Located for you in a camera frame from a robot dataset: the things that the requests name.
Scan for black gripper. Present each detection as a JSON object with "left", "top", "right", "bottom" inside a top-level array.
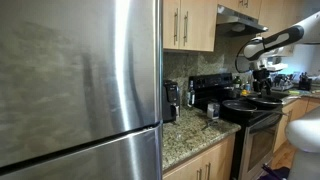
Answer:
[{"left": 253, "top": 69, "right": 271, "bottom": 95}]

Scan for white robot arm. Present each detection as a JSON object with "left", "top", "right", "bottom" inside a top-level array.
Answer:
[{"left": 241, "top": 12, "right": 320, "bottom": 180}]

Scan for black frying pan rear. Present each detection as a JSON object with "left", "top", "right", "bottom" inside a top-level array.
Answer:
[{"left": 246, "top": 96, "right": 299, "bottom": 109}]

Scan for black frying pan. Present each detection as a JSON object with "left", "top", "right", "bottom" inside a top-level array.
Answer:
[
  {"left": 246, "top": 96, "right": 299, "bottom": 109},
  {"left": 221, "top": 100, "right": 286, "bottom": 117}
]

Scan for dish rack with dishes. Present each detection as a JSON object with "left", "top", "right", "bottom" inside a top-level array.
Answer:
[{"left": 272, "top": 74, "right": 293, "bottom": 91}]

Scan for green glass bottle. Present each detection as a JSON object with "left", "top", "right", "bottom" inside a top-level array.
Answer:
[{"left": 233, "top": 76, "right": 242, "bottom": 89}]

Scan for black frying pan front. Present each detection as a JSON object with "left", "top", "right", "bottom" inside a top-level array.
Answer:
[{"left": 221, "top": 100, "right": 286, "bottom": 117}]

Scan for right wooden base cabinets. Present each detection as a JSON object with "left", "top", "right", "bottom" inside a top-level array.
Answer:
[{"left": 273, "top": 97, "right": 320, "bottom": 152}]

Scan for black knife block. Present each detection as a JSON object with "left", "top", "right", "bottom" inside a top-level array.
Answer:
[{"left": 298, "top": 73, "right": 312, "bottom": 91}]

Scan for black electric stove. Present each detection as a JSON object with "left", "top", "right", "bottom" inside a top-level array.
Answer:
[{"left": 189, "top": 73, "right": 286, "bottom": 180}]

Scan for black eyeglasses on counter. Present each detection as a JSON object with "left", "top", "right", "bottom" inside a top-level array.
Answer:
[{"left": 201, "top": 120, "right": 219, "bottom": 131}]

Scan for steel range hood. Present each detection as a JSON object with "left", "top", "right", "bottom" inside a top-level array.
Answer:
[{"left": 216, "top": 5, "right": 268, "bottom": 37}]

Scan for clear glass bottle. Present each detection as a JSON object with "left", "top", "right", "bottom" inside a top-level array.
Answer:
[{"left": 187, "top": 80, "right": 195, "bottom": 107}]

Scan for lower wooden counter cabinet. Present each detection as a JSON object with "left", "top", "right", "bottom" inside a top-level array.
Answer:
[{"left": 163, "top": 135, "right": 235, "bottom": 180}]

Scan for stainless steel refrigerator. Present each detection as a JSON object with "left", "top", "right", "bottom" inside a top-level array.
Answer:
[{"left": 0, "top": 0, "right": 162, "bottom": 180}]

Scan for upper wooden wall cabinet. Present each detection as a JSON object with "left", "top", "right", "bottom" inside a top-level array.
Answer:
[{"left": 162, "top": 0, "right": 217, "bottom": 52}]

